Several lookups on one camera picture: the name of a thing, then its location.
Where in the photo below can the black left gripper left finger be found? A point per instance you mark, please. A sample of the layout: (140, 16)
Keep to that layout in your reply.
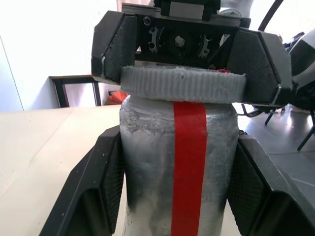
(91, 182)

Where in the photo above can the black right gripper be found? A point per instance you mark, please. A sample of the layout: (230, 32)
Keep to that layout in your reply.
(179, 29)

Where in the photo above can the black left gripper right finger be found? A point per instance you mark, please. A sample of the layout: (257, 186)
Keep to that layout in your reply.
(265, 186)

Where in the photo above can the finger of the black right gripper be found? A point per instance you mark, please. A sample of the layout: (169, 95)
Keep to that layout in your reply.
(261, 66)

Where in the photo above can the grey jar with red tape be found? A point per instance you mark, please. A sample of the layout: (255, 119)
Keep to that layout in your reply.
(147, 159)

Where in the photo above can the grey ribbed jar lid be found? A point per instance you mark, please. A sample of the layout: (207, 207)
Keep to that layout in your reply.
(182, 83)

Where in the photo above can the silver and black robot torso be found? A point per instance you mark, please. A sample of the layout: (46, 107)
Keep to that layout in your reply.
(304, 56)

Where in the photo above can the orange object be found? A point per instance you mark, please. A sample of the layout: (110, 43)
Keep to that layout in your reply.
(116, 97)

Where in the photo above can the table with black frame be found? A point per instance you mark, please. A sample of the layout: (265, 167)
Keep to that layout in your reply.
(73, 79)

